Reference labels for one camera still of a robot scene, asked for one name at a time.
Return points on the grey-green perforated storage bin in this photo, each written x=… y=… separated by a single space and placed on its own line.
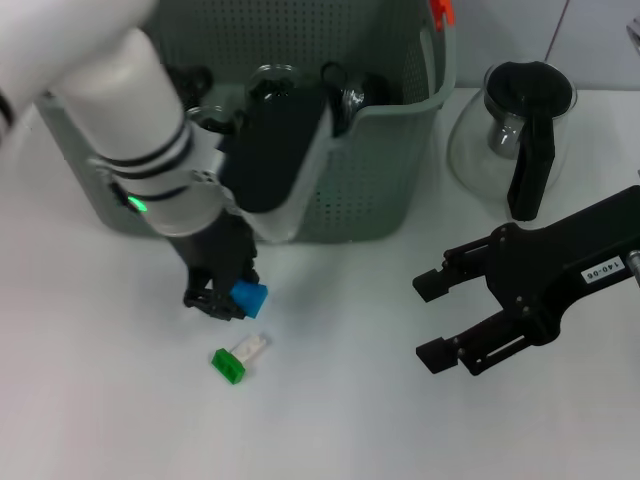
x=375 y=190

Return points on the blue building brick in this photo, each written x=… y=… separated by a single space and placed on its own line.
x=250 y=299

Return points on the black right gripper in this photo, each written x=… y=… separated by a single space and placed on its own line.
x=550 y=265

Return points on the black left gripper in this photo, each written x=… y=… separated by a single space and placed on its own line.
x=220 y=250

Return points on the black clay teapot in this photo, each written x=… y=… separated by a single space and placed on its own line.
x=192 y=80

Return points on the white two-stud plate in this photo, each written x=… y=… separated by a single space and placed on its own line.
x=252 y=345

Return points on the green building brick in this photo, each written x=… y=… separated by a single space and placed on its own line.
x=228 y=366

